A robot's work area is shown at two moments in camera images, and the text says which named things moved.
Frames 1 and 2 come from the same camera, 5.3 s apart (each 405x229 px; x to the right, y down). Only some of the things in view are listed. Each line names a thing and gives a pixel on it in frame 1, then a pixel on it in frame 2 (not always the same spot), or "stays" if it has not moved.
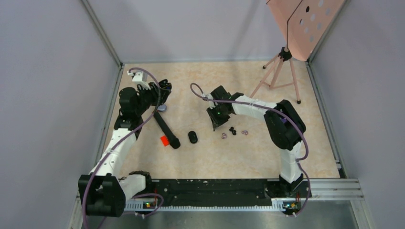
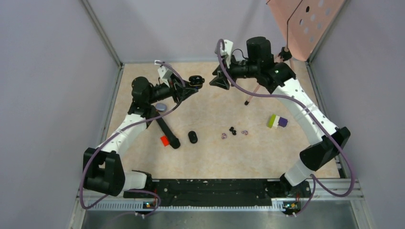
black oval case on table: x=193 y=137 stays
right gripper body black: x=218 y=114 to x=240 y=69
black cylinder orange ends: x=174 y=141 stays
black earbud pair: x=233 y=131 stays
